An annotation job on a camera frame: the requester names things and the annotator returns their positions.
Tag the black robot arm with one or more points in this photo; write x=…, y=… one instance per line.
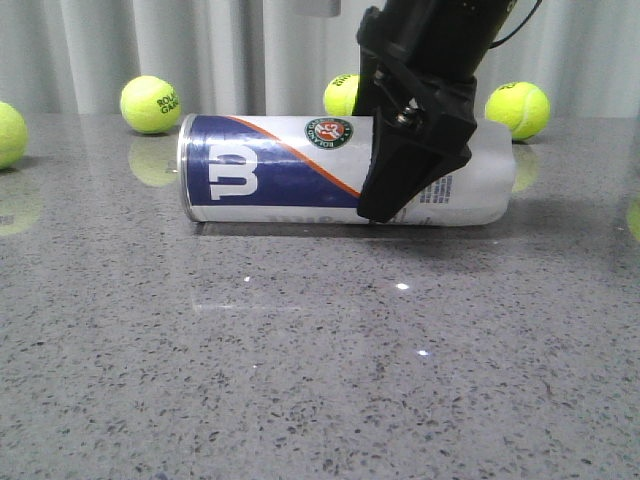
x=417, y=82

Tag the white blue tennis ball can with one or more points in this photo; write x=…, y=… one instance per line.
x=298, y=169

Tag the yellow Roland Garros tennis ball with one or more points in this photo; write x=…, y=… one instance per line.
x=150, y=105

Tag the grey pleated curtain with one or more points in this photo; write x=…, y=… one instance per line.
x=268, y=57

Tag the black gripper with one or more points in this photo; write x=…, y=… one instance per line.
x=416, y=76

